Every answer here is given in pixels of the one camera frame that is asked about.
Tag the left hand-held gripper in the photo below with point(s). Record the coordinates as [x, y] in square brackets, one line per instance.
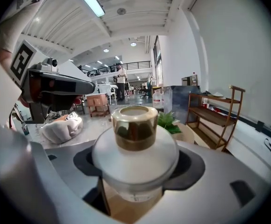
[23, 66]

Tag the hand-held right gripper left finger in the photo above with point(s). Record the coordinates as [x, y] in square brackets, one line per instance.
[44, 185]

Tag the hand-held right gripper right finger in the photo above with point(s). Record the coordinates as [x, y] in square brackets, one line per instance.
[219, 176]

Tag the gold-capped glass perfume bottle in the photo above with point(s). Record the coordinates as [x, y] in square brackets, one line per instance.
[135, 125]

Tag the person's left forearm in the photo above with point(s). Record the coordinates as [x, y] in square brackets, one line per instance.
[3, 55]

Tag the black and white patterned pillow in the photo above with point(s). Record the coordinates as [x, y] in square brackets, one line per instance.
[73, 116]

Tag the orange wooden side table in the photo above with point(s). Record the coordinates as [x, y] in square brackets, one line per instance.
[98, 104]

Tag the brown wooden shelf unit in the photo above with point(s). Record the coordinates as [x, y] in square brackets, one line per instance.
[210, 115]

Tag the black balcony railing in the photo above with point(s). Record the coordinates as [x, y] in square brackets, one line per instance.
[135, 65]

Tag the small green potted plant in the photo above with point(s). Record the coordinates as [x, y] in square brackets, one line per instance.
[168, 121]

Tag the white plate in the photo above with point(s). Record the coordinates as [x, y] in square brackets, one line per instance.
[216, 95]

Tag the person's beige shirt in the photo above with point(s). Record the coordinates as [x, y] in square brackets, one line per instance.
[16, 20]

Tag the grey marble cabinet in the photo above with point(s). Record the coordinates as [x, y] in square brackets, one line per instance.
[180, 101]

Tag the clear water jug red label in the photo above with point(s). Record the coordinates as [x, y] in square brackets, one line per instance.
[157, 98]

